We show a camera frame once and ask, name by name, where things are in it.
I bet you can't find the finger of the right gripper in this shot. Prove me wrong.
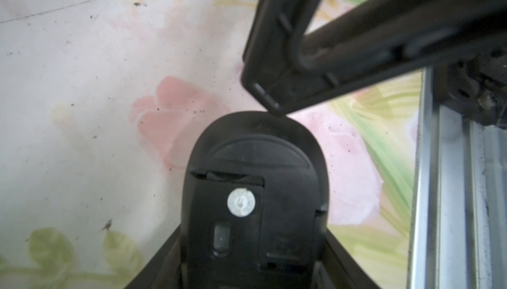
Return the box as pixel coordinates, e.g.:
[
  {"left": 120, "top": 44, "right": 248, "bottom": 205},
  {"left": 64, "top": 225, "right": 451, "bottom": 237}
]
[{"left": 290, "top": 0, "right": 506, "bottom": 75}]

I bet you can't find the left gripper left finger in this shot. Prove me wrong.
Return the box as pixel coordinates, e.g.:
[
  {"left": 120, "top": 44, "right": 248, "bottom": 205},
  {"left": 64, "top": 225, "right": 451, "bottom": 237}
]
[{"left": 125, "top": 227, "right": 182, "bottom": 289}]

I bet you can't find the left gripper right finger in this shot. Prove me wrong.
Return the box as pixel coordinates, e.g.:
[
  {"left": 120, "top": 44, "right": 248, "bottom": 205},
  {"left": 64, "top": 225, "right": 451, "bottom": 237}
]
[{"left": 324, "top": 230, "right": 380, "bottom": 289}]

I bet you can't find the black wireless mouse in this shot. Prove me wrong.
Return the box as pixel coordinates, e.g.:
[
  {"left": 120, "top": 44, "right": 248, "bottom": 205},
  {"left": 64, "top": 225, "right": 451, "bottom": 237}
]
[{"left": 181, "top": 111, "right": 329, "bottom": 288}]

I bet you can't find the black mouse battery cover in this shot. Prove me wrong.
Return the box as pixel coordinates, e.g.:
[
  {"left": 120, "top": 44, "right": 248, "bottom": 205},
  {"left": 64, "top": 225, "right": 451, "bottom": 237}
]
[{"left": 241, "top": 0, "right": 415, "bottom": 116}]

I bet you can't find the pink floral table mat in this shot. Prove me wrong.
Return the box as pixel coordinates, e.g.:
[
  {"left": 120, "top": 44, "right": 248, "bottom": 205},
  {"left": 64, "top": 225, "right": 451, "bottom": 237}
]
[{"left": 1, "top": 0, "right": 422, "bottom": 288}]

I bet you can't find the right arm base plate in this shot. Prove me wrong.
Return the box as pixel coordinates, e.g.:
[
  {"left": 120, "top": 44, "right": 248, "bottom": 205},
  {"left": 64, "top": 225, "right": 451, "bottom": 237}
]
[{"left": 433, "top": 47, "right": 506, "bottom": 130}]

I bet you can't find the aluminium mounting rail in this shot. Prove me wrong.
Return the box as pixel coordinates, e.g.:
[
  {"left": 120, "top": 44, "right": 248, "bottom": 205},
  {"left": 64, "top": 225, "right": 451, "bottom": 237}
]
[{"left": 407, "top": 68, "right": 506, "bottom": 288}]

